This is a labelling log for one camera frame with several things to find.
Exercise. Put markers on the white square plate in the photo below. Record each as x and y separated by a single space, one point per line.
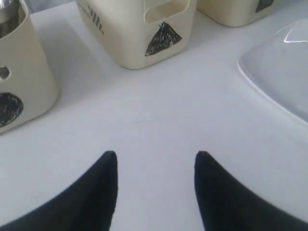
278 69

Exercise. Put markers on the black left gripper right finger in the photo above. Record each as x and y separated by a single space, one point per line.
227 205

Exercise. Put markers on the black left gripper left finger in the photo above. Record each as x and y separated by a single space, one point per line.
86 205

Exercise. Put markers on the cream bin with square mark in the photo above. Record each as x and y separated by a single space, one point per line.
235 13

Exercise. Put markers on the cream bin with circle mark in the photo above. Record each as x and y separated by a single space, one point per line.
27 86

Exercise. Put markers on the steel mug front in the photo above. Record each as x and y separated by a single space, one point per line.
12 14

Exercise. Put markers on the cream bin with triangle mark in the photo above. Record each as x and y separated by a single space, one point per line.
139 33

